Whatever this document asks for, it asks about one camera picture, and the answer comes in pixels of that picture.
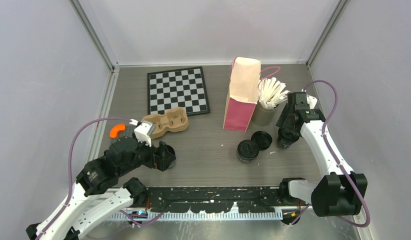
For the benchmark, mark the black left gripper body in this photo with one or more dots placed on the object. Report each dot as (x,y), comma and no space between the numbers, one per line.
(147,154)

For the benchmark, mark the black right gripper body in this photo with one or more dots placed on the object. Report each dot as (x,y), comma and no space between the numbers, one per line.
(284,119)

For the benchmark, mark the stack of black lids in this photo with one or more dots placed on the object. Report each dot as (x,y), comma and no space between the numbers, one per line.
(262,139)

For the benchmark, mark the black coffee cup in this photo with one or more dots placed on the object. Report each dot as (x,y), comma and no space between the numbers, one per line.
(286,138)
(170,156)
(248,151)

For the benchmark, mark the pink paper bag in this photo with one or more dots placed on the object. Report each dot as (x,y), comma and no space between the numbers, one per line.
(242,102)

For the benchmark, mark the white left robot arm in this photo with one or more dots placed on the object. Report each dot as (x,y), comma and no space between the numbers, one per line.
(74,218)

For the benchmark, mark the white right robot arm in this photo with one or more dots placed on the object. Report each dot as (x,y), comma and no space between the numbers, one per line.
(340,189)

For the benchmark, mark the grey building baseplate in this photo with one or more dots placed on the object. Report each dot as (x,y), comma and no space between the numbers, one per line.
(127,133)

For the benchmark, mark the cup of white paper straws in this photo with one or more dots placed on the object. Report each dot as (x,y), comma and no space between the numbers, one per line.
(272,93)

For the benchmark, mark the brown cardboard cup carrier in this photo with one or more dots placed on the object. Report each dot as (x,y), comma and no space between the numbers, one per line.
(173,120)

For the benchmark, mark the orange curved block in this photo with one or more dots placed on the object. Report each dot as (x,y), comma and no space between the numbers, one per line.
(116,130)

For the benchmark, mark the black white chessboard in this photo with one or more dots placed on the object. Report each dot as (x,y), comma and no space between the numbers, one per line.
(185,88)

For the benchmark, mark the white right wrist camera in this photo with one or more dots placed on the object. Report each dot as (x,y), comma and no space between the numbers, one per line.
(311,101)

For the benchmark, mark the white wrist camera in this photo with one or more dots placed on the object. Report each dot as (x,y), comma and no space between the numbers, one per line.
(311,101)
(143,132)

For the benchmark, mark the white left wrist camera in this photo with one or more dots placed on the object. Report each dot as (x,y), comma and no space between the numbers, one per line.
(143,132)

